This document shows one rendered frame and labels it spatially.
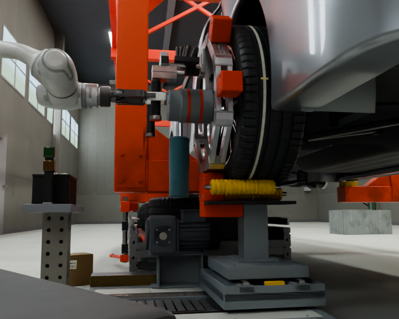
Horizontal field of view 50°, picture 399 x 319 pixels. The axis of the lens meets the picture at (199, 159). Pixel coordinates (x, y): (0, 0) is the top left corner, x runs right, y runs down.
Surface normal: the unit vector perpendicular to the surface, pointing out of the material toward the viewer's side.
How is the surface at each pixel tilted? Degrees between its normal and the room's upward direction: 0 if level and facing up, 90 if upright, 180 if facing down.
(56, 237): 90
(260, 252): 90
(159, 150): 90
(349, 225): 90
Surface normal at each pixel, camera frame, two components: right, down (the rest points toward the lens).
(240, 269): 0.16, -0.12
